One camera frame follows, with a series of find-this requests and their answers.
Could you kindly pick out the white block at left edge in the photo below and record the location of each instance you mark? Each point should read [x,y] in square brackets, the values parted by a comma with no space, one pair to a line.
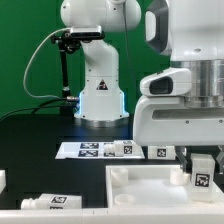
[2,180]

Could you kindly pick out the background camera on stand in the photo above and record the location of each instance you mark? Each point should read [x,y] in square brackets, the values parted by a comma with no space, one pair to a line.
[86,32]

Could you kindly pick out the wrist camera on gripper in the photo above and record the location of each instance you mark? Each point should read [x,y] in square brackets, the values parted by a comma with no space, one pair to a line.
[170,82]

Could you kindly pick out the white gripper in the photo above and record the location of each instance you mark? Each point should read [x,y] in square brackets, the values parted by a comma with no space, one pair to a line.
[165,121]

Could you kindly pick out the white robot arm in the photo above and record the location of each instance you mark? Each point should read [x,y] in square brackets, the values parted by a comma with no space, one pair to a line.
[177,48]

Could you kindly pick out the white square tabletop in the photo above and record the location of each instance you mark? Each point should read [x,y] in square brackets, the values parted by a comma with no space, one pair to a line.
[147,186]

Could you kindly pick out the marker sheet with tags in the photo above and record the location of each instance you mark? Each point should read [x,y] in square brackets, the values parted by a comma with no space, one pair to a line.
[87,150]

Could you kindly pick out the black camera stand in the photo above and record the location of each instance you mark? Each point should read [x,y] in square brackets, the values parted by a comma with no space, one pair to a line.
[66,45]

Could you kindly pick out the white obstacle fence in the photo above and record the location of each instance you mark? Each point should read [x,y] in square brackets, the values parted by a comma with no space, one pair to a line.
[197,213]

